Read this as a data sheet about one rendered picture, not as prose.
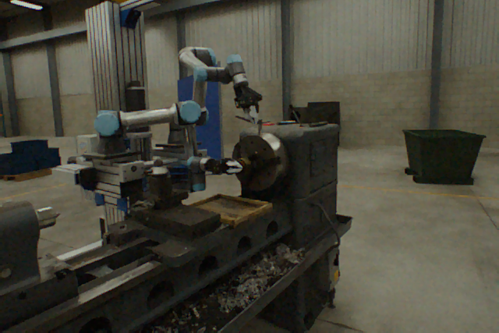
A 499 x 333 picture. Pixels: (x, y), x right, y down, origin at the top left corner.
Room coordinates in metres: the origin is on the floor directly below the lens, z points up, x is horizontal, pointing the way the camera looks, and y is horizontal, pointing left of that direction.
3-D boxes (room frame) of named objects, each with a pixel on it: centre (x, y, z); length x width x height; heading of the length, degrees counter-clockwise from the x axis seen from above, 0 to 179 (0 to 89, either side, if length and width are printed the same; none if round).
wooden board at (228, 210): (1.53, 0.11, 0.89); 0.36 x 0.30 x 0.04; 52
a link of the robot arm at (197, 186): (1.77, 0.28, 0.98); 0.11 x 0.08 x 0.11; 19
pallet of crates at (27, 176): (7.06, 4.92, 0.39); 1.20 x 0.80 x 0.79; 160
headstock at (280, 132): (2.09, -0.30, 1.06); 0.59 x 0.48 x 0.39; 142
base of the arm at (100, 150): (1.73, 0.75, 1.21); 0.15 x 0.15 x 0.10
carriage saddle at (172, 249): (1.23, 0.34, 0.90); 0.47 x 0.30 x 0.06; 52
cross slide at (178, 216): (1.28, 0.33, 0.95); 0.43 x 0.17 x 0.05; 52
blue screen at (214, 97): (8.47, 1.31, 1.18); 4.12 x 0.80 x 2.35; 24
